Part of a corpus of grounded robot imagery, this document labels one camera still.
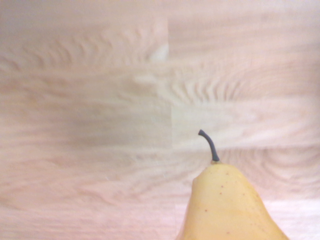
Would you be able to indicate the yellow pear with dark stem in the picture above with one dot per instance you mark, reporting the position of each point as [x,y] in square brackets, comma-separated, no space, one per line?
[225,205]

